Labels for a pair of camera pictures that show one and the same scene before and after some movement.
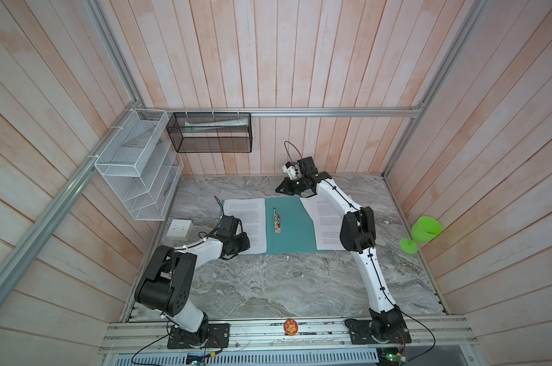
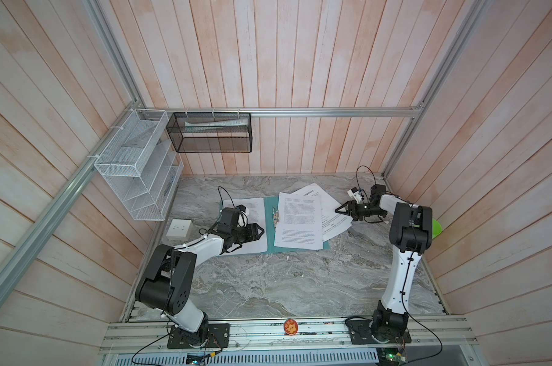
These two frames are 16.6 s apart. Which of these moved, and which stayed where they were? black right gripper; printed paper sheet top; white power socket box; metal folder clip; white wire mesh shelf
Moved: black right gripper
Stayed: white power socket box; white wire mesh shelf; printed paper sheet top; metal folder clip
